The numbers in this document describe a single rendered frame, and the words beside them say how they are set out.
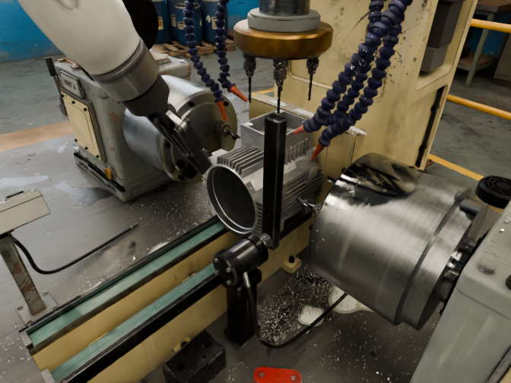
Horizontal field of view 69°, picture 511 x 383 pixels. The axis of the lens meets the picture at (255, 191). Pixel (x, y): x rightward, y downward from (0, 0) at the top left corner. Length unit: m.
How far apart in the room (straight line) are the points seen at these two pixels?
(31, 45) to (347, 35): 5.68
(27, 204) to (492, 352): 0.75
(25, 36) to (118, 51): 5.73
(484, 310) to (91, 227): 0.93
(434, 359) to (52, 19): 0.65
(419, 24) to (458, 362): 0.57
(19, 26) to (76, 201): 5.12
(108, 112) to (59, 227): 0.35
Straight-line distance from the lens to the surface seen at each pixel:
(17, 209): 0.78
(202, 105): 0.91
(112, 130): 1.07
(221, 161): 0.75
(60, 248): 1.09
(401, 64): 0.82
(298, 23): 0.67
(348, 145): 0.78
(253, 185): 0.69
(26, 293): 0.90
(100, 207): 1.19
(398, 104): 0.84
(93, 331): 0.79
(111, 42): 0.54
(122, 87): 0.58
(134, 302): 0.80
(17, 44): 6.27
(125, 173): 1.13
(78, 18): 0.52
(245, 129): 0.78
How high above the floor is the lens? 1.47
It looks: 35 degrees down
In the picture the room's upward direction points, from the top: 1 degrees clockwise
